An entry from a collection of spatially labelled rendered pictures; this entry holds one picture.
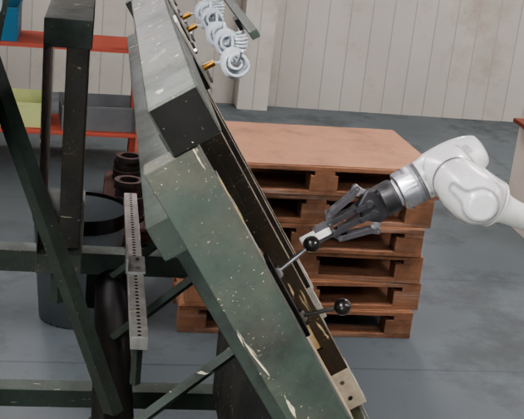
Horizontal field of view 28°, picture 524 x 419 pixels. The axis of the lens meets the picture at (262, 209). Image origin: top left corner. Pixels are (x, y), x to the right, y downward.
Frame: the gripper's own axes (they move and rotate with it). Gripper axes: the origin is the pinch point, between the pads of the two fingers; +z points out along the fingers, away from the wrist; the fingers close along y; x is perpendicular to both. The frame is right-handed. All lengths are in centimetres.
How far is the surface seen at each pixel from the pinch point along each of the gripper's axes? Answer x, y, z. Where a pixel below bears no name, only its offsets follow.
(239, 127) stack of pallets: -340, -69, 10
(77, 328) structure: -63, -19, 73
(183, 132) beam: 36, 45, 12
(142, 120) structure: -47, 30, 25
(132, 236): -135, -26, 58
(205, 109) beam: 36, 46, 7
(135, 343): -54, -27, 59
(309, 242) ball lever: 4.8, 1.3, 1.7
